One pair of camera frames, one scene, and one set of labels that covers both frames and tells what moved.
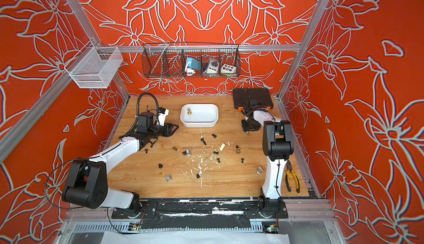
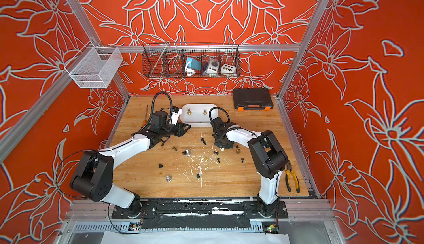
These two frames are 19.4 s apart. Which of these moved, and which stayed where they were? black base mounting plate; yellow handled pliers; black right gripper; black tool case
Moved: black right gripper
Stayed: black tool case; black base mounting plate; yellow handled pliers
